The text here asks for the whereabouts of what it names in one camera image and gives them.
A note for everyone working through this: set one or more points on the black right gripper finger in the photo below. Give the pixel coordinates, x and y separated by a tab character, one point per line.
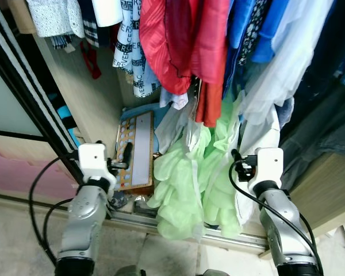
236	155

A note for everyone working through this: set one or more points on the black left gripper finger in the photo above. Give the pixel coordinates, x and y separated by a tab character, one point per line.
127	152

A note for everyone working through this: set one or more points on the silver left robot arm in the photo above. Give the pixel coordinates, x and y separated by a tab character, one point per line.
83	221

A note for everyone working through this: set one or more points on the wooden board with blue dots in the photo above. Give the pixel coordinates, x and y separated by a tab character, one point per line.
141	155

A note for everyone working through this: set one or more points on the orange-red garment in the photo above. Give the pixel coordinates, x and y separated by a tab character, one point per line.
210	106

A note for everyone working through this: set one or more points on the metal wardrobe floor track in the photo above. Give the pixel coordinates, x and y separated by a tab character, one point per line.
132	219

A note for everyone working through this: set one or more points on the light green plastic raincoat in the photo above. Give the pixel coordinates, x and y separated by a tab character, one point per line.
178	184

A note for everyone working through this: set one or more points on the light wood wardrobe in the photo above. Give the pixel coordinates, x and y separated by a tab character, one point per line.
86	98

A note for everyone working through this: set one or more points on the cyan black striped cloth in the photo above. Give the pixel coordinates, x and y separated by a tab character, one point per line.
65	112

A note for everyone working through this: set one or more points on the dark navy garment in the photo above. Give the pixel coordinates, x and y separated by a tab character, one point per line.
322	115

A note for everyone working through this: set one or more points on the white shirt with blue lettering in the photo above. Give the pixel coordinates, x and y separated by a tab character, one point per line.
129	52

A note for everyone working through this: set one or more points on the grey left robot leg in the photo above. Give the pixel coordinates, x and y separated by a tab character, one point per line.
129	271

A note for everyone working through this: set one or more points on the pale blue sheer garment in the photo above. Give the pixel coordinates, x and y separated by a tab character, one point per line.
293	63

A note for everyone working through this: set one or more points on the red satin shirt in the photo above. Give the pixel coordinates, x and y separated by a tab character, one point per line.
172	46

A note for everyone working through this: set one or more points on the navy floral garment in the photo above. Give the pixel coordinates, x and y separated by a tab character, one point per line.
254	29

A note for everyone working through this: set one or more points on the navy white striped garment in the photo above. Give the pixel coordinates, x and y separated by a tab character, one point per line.
89	29

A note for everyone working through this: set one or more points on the royal blue shirt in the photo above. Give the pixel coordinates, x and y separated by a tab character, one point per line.
274	26

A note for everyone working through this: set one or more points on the plain white garment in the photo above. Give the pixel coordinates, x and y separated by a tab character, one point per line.
107	11

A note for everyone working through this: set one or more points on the white speckled shirt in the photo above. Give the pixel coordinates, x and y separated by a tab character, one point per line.
52	17

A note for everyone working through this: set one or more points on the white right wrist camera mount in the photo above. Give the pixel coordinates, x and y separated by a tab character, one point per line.
269	167

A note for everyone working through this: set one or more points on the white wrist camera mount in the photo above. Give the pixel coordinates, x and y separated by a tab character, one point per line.
269	167
92	158

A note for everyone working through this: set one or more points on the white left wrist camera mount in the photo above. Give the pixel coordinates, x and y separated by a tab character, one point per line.
92	158

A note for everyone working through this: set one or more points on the black sliding door frame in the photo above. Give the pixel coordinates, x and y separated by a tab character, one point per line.
39	98

